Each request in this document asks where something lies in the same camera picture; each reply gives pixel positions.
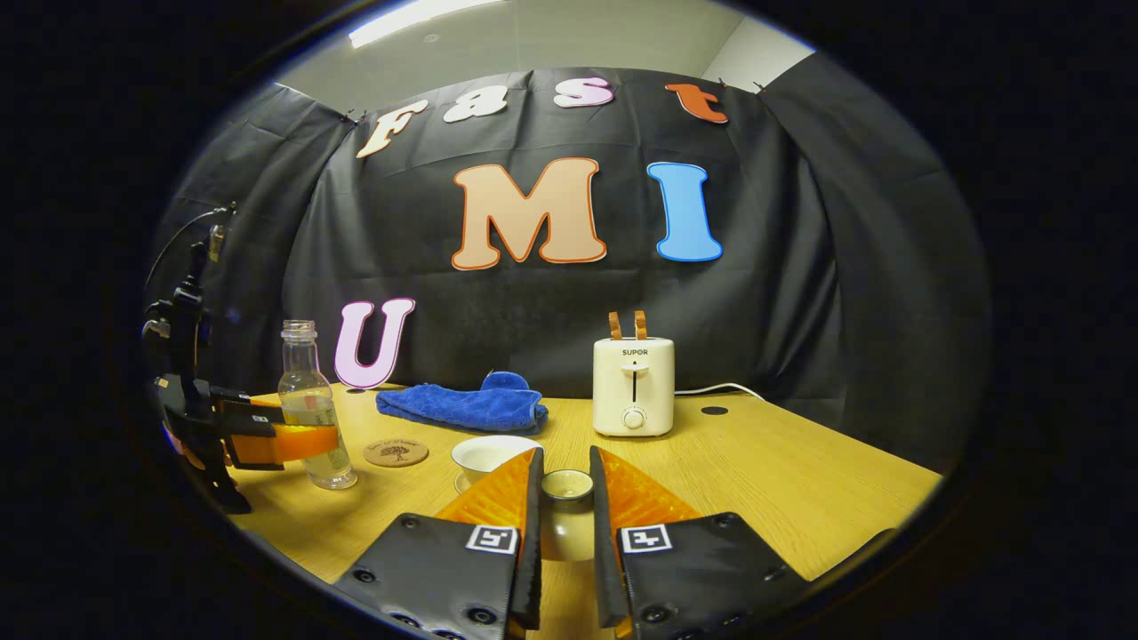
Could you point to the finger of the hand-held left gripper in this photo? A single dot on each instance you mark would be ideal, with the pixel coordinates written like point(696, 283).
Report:
point(262, 403)
point(298, 442)

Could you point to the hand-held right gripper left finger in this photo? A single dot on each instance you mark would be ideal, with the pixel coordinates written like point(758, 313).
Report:
point(532, 551)

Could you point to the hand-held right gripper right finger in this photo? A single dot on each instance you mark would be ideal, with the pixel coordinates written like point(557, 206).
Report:
point(605, 551)

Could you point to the cream teacup lid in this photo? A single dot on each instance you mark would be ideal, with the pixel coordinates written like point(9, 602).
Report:
point(567, 524)

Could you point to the clear glass water bottle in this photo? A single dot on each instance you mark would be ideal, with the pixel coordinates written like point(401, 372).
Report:
point(307, 382)

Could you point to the cream ceramic teacup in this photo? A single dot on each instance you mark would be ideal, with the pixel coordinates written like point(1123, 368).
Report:
point(484, 458)

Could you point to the cream teacup saucer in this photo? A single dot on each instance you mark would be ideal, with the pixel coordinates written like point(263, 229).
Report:
point(462, 484)

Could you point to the blue towel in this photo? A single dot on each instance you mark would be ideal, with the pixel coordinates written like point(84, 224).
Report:
point(462, 407)

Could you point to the white toaster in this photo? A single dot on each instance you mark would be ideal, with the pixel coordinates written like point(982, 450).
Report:
point(633, 382)

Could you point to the toast bread slice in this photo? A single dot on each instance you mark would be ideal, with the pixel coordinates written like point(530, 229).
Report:
point(614, 325)
point(639, 325)

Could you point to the black backdrop cloth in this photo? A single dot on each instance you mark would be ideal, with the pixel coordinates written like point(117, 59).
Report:
point(782, 267)

